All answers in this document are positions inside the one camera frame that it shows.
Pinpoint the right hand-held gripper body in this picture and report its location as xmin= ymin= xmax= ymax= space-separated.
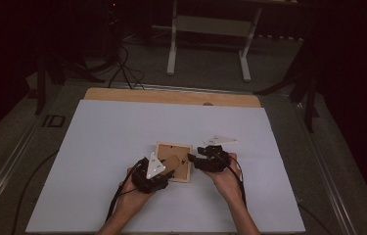
xmin=196 ymin=134 xmax=239 ymax=173

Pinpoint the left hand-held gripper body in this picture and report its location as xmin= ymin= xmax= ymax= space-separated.
xmin=130 ymin=151 xmax=172 ymax=195

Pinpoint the wooden picture frame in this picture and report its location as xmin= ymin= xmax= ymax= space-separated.
xmin=155 ymin=140 xmax=194 ymax=184

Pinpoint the person's left hand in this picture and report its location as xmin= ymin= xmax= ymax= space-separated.
xmin=115 ymin=167 xmax=156 ymax=213

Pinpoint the person's right hand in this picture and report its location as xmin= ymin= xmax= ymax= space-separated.
xmin=203 ymin=152 xmax=243 ymax=204

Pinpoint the white table mat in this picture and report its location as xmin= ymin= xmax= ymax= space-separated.
xmin=25 ymin=99 xmax=306 ymax=234

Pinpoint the black rectangular floor plate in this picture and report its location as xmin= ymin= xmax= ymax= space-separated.
xmin=41 ymin=114 xmax=67 ymax=129

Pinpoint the black tripod stand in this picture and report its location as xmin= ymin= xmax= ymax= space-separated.
xmin=33 ymin=48 xmax=106 ymax=116
xmin=253 ymin=40 xmax=322 ymax=134

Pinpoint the dark equipment stand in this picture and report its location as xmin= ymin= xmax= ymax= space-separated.
xmin=100 ymin=0 xmax=124 ymax=68

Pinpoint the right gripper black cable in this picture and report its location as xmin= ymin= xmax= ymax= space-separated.
xmin=214 ymin=152 xmax=249 ymax=210

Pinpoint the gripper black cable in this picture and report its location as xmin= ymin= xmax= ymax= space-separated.
xmin=105 ymin=158 xmax=150 ymax=224
xmin=214 ymin=152 xmax=249 ymax=210

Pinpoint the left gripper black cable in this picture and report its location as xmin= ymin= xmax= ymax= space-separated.
xmin=105 ymin=158 xmax=150 ymax=224

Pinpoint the metal floor rail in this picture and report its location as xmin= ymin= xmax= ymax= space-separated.
xmin=0 ymin=111 xmax=43 ymax=224
xmin=289 ymin=100 xmax=350 ymax=235
xmin=115 ymin=81 xmax=254 ymax=96

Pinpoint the black floor cable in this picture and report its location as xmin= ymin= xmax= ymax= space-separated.
xmin=117 ymin=45 xmax=147 ymax=91
xmin=107 ymin=45 xmax=130 ymax=90
xmin=298 ymin=203 xmax=332 ymax=235
xmin=10 ymin=149 xmax=61 ymax=235

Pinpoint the white metal desk frame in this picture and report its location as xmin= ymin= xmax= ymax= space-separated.
xmin=165 ymin=0 xmax=300 ymax=83

